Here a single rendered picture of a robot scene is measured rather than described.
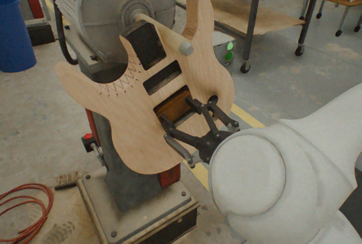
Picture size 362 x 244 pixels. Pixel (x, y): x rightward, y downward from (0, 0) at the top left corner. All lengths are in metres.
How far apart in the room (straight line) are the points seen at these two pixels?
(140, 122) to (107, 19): 0.25
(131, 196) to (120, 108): 0.84
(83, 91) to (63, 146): 1.75
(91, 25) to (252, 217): 0.54
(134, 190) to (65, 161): 0.90
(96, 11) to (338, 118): 0.52
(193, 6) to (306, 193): 0.43
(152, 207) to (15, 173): 1.14
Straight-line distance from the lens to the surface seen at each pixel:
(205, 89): 0.65
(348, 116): 0.31
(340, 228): 0.42
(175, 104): 0.61
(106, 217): 1.39
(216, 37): 0.90
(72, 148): 2.19
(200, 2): 0.55
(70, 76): 0.48
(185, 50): 0.48
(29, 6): 4.16
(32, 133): 2.47
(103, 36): 0.66
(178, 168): 1.34
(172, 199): 1.39
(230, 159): 0.24
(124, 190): 1.28
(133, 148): 0.62
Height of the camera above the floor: 1.45
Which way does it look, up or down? 37 degrees down
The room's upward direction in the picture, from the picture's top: straight up
